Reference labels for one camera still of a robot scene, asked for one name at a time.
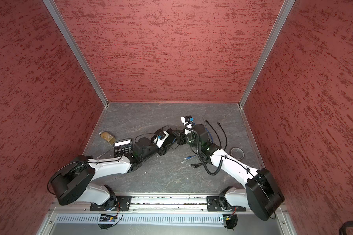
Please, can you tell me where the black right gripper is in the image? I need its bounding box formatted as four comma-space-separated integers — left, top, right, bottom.
173, 129, 202, 149

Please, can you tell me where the black network switch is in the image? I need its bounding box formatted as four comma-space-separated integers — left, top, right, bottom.
158, 128, 176, 156

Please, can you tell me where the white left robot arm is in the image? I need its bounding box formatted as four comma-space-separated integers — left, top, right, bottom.
47, 138, 165, 212

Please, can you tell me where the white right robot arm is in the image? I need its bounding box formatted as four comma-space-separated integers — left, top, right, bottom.
181, 121, 285, 221

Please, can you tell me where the black calculator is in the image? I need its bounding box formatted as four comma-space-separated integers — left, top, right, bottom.
113, 139, 133, 158

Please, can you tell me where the glass jar with brown contents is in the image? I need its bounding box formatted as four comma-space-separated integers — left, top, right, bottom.
99, 131, 116, 145

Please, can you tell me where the brown tape roll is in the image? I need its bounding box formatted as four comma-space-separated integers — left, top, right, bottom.
230, 147, 245, 161

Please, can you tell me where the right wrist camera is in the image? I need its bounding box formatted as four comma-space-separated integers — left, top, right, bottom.
181, 116, 194, 135

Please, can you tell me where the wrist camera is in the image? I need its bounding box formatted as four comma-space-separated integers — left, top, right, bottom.
153, 130, 169, 149
181, 116, 194, 135

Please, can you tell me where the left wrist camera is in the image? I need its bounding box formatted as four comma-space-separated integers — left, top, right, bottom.
153, 130, 169, 149

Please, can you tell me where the black ethernet cable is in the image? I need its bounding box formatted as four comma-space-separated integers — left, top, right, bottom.
190, 118, 223, 169
217, 121, 227, 150

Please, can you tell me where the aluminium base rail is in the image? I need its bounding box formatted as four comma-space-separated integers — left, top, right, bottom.
48, 192, 289, 215

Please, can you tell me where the aluminium right corner post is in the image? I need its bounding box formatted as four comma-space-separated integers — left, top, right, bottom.
239, 0, 295, 109

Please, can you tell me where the aluminium corner post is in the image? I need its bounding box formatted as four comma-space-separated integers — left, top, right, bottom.
43, 0, 109, 108
239, 0, 295, 109

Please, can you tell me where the aluminium left corner post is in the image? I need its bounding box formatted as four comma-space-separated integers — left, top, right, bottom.
43, 0, 109, 108

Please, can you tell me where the black cable bottom right corner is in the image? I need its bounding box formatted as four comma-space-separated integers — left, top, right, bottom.
339, 220, 353, 235

